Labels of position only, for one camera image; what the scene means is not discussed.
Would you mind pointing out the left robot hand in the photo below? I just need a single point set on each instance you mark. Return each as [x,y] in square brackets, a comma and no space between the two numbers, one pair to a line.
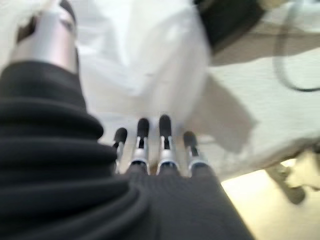
[75,187]

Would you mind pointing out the white duvet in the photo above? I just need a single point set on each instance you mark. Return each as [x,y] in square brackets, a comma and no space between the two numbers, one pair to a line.
[137,62]

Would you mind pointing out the beige bed runner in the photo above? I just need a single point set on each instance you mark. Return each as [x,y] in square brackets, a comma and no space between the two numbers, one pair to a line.
[282,120]

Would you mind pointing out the right robot leg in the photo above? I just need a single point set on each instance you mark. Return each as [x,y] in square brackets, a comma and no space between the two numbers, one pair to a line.
[295,192]

